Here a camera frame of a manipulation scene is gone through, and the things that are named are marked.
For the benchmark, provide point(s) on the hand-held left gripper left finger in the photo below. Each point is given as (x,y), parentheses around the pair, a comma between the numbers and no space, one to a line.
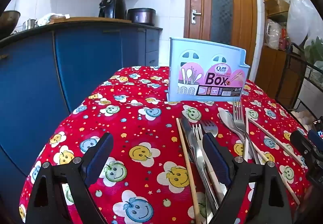
(102,150)

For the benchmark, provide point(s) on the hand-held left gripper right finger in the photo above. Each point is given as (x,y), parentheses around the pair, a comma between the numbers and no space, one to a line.
(214,153)

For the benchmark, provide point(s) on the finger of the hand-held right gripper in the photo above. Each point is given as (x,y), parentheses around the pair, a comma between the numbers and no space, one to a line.
(315,136)
(299,139)

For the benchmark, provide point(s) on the small steel fork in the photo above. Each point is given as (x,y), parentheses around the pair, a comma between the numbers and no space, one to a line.
(211,128)

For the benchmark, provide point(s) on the brown wooden chopstick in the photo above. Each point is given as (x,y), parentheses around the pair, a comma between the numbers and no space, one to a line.
(186,158)

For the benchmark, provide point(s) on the steel table knife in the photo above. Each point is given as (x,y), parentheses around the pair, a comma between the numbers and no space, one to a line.
(191,135)

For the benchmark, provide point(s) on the steel spoon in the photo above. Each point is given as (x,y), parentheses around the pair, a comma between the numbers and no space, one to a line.
(228,119)

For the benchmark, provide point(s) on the large steel fork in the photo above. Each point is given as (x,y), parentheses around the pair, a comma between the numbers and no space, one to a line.
(238,115)

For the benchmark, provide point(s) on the light blue utensil box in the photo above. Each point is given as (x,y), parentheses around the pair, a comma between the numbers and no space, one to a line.
(207,72)

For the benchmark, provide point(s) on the eggs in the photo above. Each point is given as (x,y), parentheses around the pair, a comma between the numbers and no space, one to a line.
(302,118)

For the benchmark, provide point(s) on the red smiley flower tablecloth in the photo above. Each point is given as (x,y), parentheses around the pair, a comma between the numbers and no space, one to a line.
(141,92)

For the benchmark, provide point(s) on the wooden shelf unit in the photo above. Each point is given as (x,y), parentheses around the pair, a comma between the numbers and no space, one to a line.
(272,72)

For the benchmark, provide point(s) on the black metal rack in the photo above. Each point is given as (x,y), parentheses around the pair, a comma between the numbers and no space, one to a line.
(292,62)

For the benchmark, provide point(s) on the leafy greens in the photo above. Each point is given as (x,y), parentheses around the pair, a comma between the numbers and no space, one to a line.
(315,52)

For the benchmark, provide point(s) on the blue kitchen base cabinet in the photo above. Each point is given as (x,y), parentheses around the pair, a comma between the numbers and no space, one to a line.
(75,67)

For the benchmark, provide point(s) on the red bottles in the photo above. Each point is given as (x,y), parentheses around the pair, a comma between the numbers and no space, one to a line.
(284,38)

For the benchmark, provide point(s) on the clear plastic bag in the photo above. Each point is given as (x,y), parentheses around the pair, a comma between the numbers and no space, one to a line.
(272,34)

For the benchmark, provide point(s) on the white plastic bag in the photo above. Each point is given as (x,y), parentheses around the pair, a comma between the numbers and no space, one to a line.
(300,19)

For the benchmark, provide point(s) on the cardboard box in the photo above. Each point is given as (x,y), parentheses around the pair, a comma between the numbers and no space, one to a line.
(276,6)

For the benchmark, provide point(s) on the dark rice cooker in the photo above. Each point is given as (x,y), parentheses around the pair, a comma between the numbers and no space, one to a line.
(141,16)

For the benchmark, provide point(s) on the white cloth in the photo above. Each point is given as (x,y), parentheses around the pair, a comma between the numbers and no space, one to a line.
(51,18)

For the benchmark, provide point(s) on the black air fryer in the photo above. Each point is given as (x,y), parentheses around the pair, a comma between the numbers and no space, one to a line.
(112,8)

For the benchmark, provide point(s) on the metal cup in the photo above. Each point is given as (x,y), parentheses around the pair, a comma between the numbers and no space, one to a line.
(30,24)

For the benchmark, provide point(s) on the dark wok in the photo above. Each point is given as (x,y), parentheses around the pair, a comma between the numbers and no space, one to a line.
(8,22)

